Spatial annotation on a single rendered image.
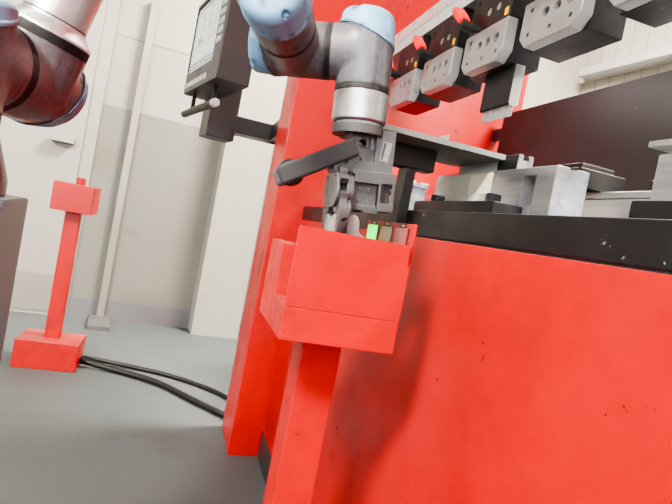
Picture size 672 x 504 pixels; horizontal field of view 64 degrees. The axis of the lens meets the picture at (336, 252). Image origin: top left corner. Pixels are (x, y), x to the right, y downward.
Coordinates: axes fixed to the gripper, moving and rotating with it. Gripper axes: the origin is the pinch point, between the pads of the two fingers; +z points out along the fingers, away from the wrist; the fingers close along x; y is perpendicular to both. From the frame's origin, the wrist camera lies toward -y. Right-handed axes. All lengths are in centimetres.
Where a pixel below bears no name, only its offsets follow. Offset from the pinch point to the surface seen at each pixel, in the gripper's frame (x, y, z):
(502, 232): -11.0, 19.5, -7.5
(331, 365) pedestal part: 2.2, 2.6, 14.3
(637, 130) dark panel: 40, 87, -37
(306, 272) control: -4.8, -4.1, 0.2
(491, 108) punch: 23, 35, -31
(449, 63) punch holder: 38, 32, -43
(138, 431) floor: 120, -30, 73
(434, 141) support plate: 12.7, 19.5, -21.8
